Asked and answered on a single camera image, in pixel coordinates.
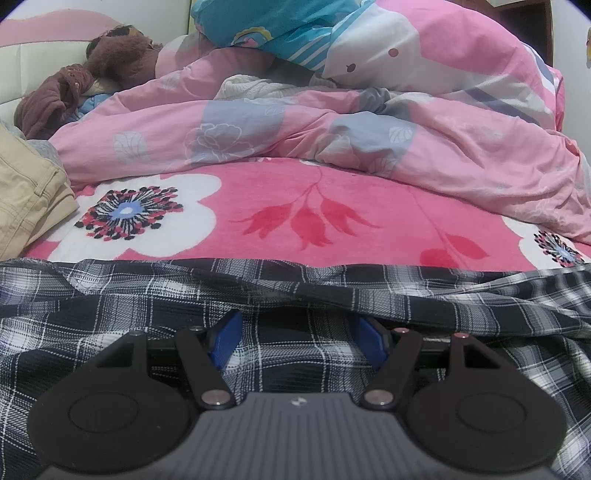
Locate folded beige pants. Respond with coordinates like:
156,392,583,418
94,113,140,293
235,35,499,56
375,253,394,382
0,122,79,261

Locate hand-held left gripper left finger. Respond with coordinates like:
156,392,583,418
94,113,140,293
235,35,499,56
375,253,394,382
92,310,242,409

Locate brown plush toy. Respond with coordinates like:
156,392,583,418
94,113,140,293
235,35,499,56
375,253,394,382
0,0,199,125
85,25,162,90

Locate maroon jacket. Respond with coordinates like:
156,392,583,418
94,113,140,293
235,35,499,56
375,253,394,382
14,65,95,139

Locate pink grey flower quilt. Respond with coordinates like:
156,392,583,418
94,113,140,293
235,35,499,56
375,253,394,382
48,44,591,245

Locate pink floral blanket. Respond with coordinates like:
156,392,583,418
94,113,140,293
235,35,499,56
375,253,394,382
23,157,591,271

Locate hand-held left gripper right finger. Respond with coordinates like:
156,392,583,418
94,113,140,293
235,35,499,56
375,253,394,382
355,314,502,411

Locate grey cloth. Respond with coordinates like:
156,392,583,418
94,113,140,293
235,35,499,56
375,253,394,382
25,138,63,169

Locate pink white cartoon quilt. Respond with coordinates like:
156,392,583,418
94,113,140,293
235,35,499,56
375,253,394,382
321,0,566,134

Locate white knit cloth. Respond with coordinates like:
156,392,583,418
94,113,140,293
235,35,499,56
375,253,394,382
215,74,338,100

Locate black white plaid pants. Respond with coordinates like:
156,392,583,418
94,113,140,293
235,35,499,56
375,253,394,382
0,257,591,480

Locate teal cartoon pillow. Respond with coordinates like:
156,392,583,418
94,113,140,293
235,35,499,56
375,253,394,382
190,0,379,72

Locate light blue cloth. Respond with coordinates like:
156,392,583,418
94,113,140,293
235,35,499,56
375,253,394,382
76,90,114,116

